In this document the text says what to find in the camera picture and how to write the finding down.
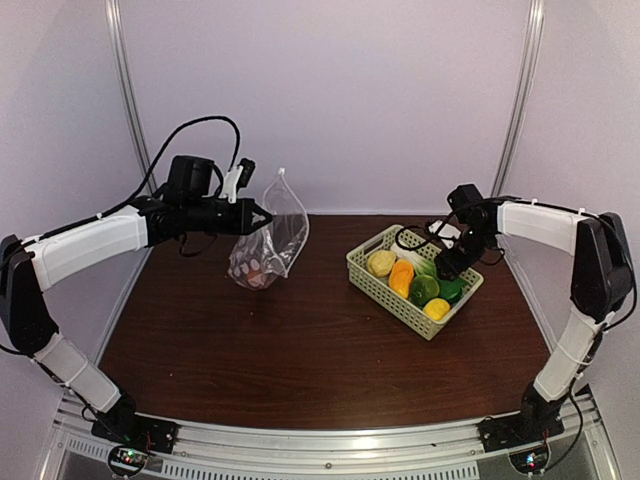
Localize orange mango toy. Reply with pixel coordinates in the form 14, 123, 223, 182
388, 259, 415, 299

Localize clear zip top bag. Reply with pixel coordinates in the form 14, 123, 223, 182
227, 167, 310, 285

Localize green lime toy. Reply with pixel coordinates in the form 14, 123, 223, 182
409, 275, 440, 307

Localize left circuit board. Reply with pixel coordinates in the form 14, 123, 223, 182
107, 445, 149, 476

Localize green bok choy toy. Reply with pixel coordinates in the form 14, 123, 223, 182
391, 244, 465, 304

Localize brown potato toy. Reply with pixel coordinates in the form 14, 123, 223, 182
232, 268, 277, 290

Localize pale yellow bumpy fruit toy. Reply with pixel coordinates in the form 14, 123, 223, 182
366, 250, 397, 278

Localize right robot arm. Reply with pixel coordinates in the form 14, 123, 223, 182
435, 184, 636, 442

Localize left aluminium frame post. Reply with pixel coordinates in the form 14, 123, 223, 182
105, 0, 158, 194

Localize circuit board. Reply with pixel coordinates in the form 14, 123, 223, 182
107, 445, 149, 476
509, 445, 550, 476

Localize right circuit board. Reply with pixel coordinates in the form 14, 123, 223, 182
509, 445, 550, 476

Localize right aluminium frame post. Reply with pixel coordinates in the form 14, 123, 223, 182
491, 0, 545, 196

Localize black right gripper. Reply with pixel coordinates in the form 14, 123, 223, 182
435, 225, 495, 281

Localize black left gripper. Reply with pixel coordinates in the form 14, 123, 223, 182
183, 197, 271, 235

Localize aluminium front rail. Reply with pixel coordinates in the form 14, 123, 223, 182
49, 392, 621, 480

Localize green plastic basket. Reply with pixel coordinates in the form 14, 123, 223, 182
346, 225, 484, 340

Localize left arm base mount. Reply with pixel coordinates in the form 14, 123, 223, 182
91, 394, 178, 454

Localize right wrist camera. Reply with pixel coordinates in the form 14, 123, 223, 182
426, 220, 461, 248

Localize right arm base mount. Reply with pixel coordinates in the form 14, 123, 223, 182
477, 384, 568, 452

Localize yellow lemon toy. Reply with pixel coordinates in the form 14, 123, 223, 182
423, 298, 451, 322

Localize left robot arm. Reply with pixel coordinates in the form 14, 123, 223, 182
1, 155, 273, 444

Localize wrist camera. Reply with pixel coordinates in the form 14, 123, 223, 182
220, 158, 256, 204
426, 220, 461, 248

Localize aluminium frame post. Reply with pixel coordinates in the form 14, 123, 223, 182
105, 0, 158, 194
491, 0, 545, 196

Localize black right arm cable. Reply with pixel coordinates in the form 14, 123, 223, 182
394, 209, 506, 266

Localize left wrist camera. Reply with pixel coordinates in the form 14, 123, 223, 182
220, 158, 256, 204

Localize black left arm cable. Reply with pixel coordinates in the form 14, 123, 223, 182
0, 116, 243, 356

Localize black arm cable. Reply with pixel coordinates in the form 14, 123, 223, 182
394, 209, 506, 266
0, 116, 243, 356

